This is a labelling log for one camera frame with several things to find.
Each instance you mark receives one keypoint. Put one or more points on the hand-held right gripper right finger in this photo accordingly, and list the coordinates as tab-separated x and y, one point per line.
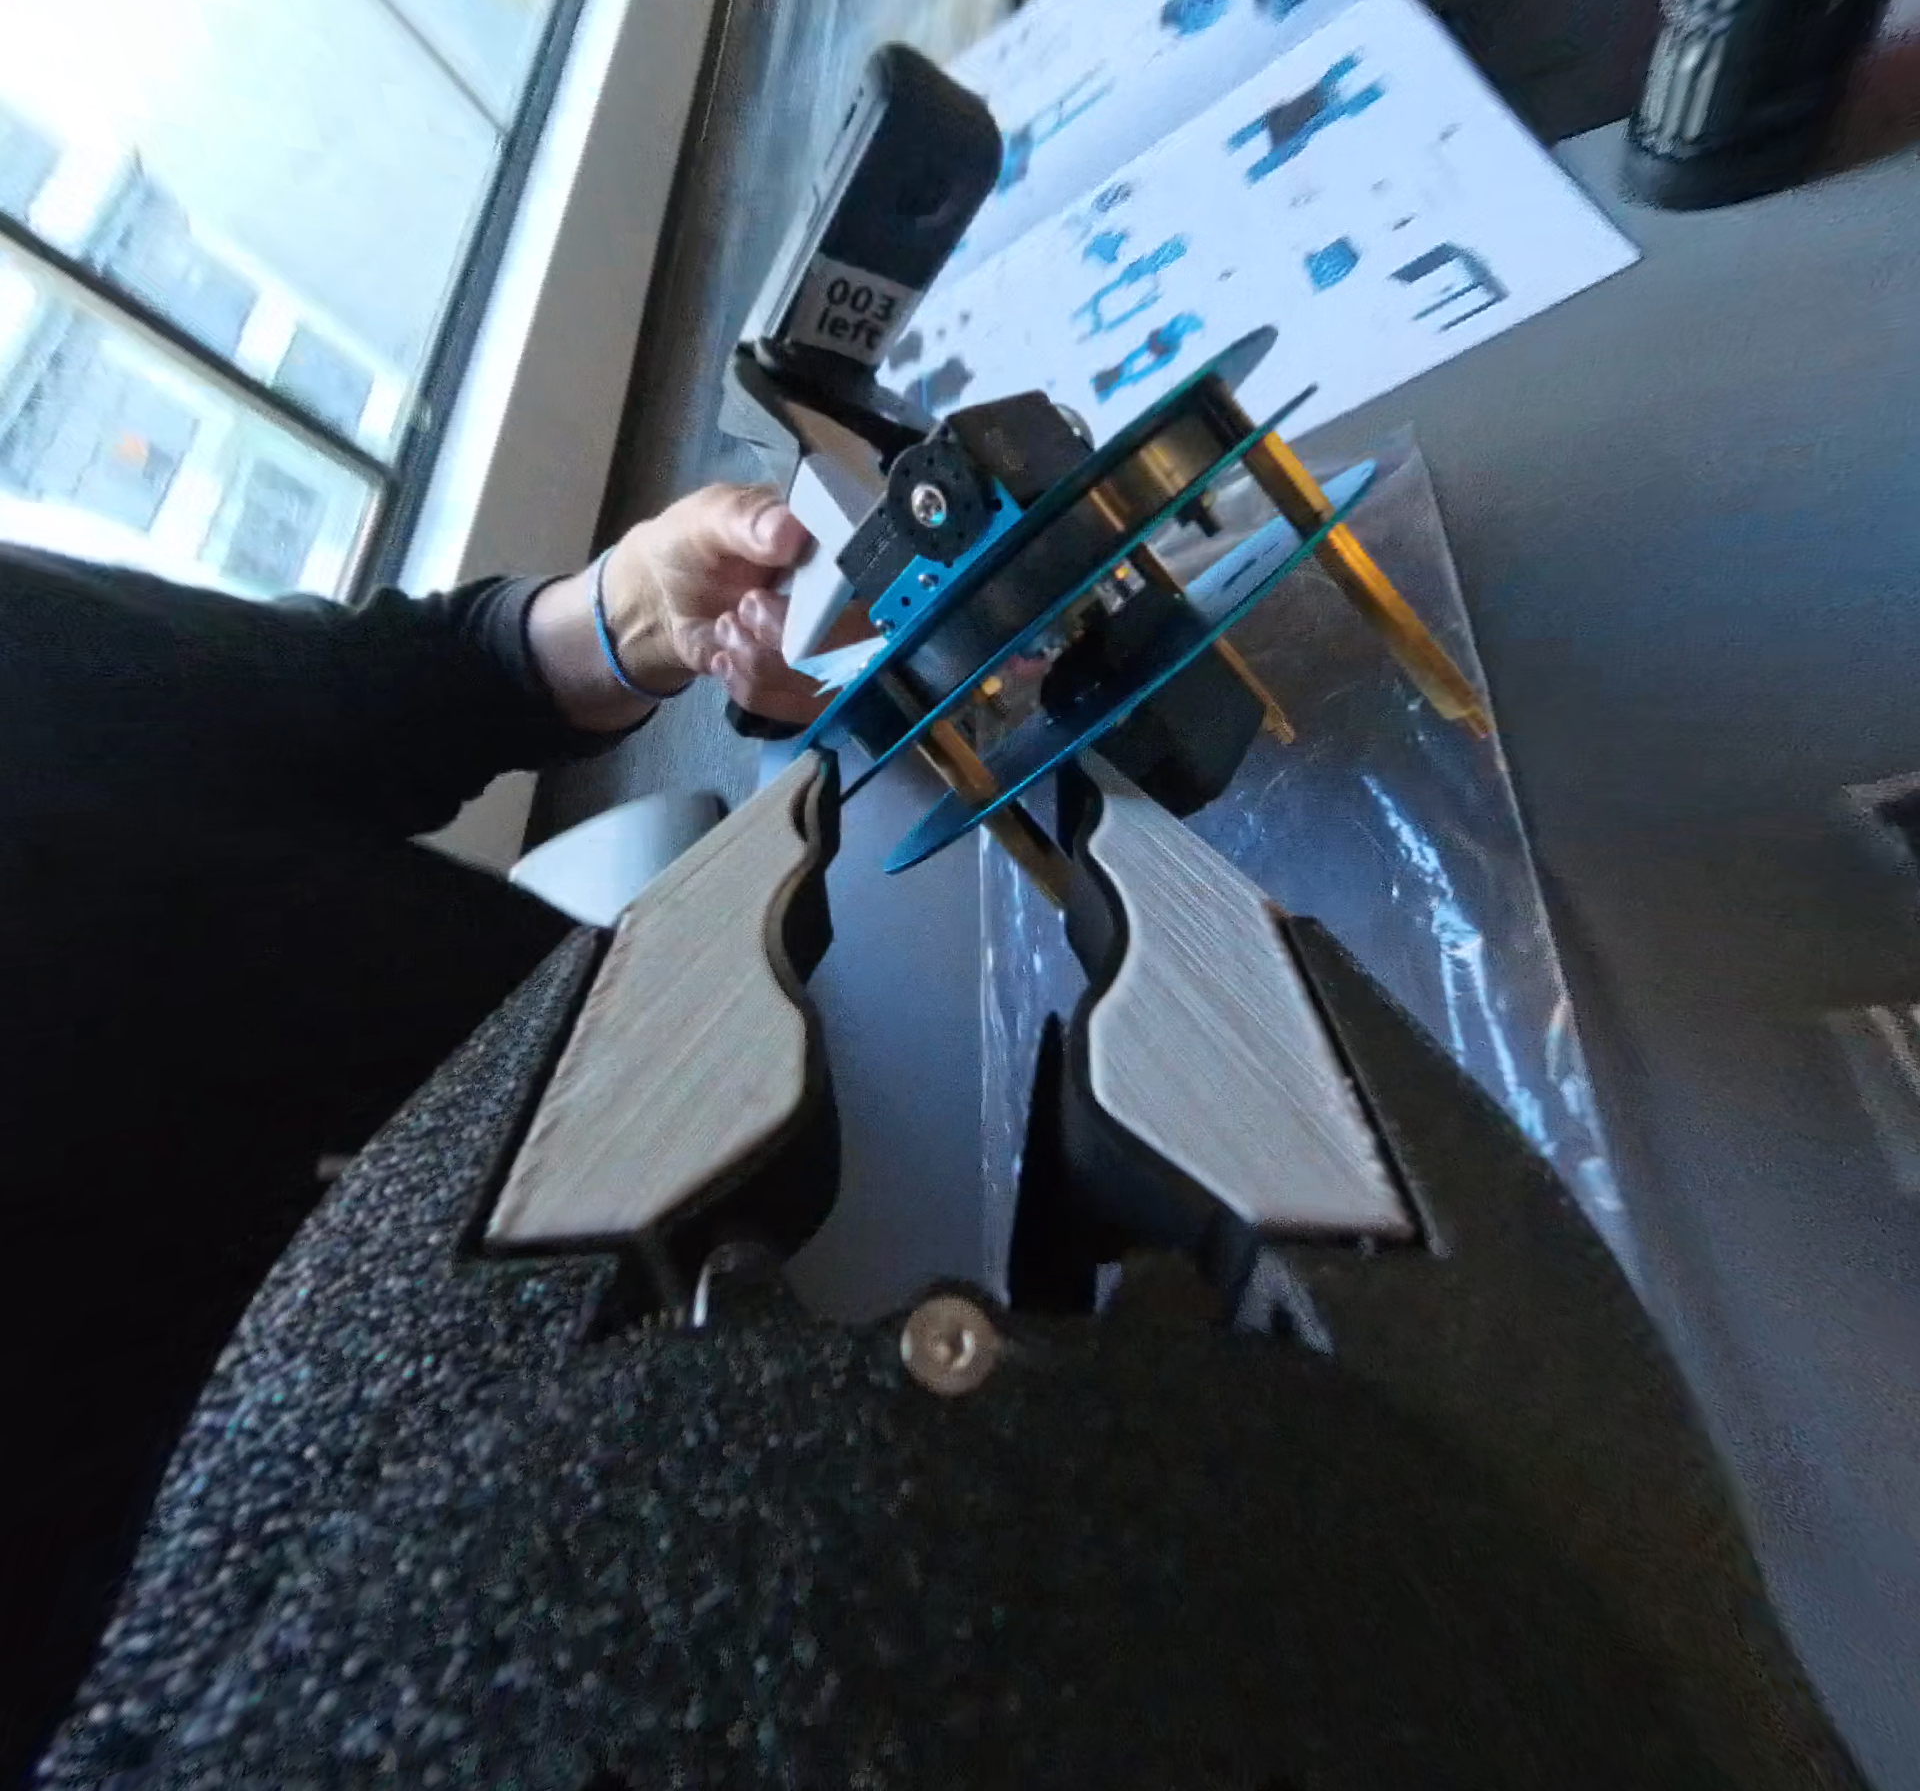
1247	1056

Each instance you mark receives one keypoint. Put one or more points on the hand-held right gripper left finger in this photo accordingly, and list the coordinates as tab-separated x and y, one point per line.
661	1056

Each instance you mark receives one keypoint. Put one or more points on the blue round servo base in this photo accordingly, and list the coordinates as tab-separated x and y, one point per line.
1080	591

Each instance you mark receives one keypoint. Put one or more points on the person's left hand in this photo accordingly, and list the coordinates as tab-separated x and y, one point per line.
676	591

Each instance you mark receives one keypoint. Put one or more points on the pale curved chair part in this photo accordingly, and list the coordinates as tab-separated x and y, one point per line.
615	853

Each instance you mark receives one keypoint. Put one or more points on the clear plastic bag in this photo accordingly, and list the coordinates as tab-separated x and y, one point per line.
1351	847

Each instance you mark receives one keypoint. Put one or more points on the printed instruction sheet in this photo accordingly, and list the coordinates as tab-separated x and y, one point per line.
1276	216

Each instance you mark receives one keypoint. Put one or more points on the blue wristband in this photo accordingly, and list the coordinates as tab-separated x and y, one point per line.
619	619

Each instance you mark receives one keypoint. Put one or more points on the person's dark clothing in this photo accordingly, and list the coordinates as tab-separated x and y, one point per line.
181	1222

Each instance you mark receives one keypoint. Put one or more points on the window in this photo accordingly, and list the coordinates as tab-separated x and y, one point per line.
225	172

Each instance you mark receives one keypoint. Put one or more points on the black bit holder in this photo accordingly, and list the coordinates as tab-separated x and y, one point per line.
1756	36

